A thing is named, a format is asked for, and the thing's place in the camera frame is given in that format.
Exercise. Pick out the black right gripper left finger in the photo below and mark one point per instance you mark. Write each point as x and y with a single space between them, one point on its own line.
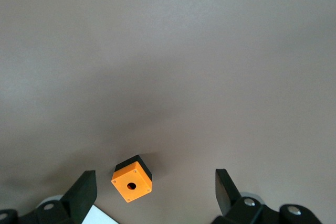
76 200

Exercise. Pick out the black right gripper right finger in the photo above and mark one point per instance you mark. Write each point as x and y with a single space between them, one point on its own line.
231 203

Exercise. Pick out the white drawer cabinet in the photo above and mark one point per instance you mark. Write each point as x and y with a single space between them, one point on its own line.
101 217

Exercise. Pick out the orange button box black base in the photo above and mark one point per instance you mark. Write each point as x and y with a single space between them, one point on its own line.
123 179

